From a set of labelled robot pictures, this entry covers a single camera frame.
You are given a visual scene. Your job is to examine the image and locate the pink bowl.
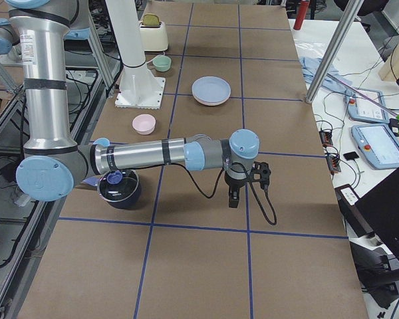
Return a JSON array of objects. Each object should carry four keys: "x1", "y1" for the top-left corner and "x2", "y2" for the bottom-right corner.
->
[{"x1": 132, "y1": 114, "x2": 156, "y2": 135}]

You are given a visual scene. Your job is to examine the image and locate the dark blue lidded pot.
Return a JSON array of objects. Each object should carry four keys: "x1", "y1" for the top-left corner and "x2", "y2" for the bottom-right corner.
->
[{"x1": 82, "y1": 169, "x2": 142, "y2": 209}]

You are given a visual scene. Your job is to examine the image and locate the green handled grabber stick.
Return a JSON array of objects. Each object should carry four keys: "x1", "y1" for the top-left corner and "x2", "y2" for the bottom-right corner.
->
[{"x1": 325, "y1": 73, "x2": 399, "y2": 138}]

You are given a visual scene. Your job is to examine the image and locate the pink plate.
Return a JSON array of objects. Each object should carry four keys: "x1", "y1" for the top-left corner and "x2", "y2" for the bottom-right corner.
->
[{"x1": 194, "y1": 96, "x2": 228, "y2": 107}]

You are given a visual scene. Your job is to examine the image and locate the near teach pendant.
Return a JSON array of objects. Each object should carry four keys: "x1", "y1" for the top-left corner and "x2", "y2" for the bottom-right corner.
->
[{"x1": 350, "y1": 124, "x2": 399, "y2": 170}]

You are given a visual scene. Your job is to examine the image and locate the blue plate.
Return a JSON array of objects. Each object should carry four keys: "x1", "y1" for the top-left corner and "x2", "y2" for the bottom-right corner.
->
[{"x1": 192, "y1": 76, "x2": 231, "y2": 102}]

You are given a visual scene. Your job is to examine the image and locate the wrist cable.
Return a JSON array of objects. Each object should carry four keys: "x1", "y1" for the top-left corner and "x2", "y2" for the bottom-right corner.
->
[{"x1": 179, "y1": 162, "x2": 277, "y2": 225}]

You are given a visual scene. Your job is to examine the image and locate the teach pendant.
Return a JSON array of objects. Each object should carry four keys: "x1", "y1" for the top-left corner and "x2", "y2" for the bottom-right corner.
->
[
  {"x1": 344, "y1": 88, "x2": 390, "y2": 124},
  {"x1": 350, "y1": 124, "x2": 399, "y2": 170}
]

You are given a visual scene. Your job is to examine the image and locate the aluminium frame post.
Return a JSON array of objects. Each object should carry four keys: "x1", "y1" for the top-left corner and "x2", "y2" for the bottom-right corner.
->
[{"x1": 305, "y1": 0, "x2": 364, "y2": 104}]

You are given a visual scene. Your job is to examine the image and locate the cream toaster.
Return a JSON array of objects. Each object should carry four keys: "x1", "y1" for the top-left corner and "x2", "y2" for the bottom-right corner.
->
[{"x1": 139, "y1": 18, "x2": 169, "y2": 52}]

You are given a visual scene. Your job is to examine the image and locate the light blue cup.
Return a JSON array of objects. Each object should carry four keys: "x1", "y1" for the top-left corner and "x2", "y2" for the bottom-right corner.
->
[{"x1": 93, "y1": 138, "x2": 110, "y2": 147}]

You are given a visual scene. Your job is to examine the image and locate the black monitor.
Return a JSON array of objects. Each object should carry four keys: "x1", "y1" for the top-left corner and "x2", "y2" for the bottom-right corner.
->
[{"x1": 355, "y1": 167, "x2": 399, "y2": 260}]

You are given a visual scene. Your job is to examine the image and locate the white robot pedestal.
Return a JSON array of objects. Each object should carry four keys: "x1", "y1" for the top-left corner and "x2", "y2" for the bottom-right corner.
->
[{"x1": 106, "y1": 0, "x2": 166, "y2": 109}]

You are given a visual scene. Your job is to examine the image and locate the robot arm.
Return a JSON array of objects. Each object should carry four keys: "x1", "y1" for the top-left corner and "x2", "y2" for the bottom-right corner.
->
[{"x1": 8, "y1": 1, "x2": 261, "y2": 208}]

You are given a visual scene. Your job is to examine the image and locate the far teach pendant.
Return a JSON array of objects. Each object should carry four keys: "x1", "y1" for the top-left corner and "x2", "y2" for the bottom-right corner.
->
[{"x1": 344, "y1": 88, "x2": 390, "y2": 124}]

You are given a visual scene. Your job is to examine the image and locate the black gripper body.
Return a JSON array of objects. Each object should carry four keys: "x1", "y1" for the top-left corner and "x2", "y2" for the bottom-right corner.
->
[{"x1": 224, "y1": 167, "x2": 249, "y2": 198}]

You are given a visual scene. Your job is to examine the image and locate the red bottle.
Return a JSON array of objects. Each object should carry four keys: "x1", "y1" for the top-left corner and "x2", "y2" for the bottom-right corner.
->
[{"x1": 293, "y1": 0, "x2": 310, "y2": 31}]

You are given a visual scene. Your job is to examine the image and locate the green bowl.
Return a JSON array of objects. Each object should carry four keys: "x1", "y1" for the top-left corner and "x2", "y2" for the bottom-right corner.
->
[{"x1": 152, "y1": 54, "x2": 172, "y2": 72}]

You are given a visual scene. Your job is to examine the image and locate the toast slice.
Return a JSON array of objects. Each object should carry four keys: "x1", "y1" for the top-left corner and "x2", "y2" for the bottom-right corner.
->
[{"x1": 142, "y1": 13, "x2": 160, "y2": 27}]

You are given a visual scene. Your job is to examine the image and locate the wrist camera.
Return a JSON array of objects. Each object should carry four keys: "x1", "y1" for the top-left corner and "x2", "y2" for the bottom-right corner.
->
[{"x1": 251, "y1": 161, "x2": 271, "y2": 191}]

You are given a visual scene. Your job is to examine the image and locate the blue cloth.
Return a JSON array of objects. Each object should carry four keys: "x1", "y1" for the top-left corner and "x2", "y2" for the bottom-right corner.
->
[{"x1": 299, "y1": 56, "x2": 352, "y2": 92}]

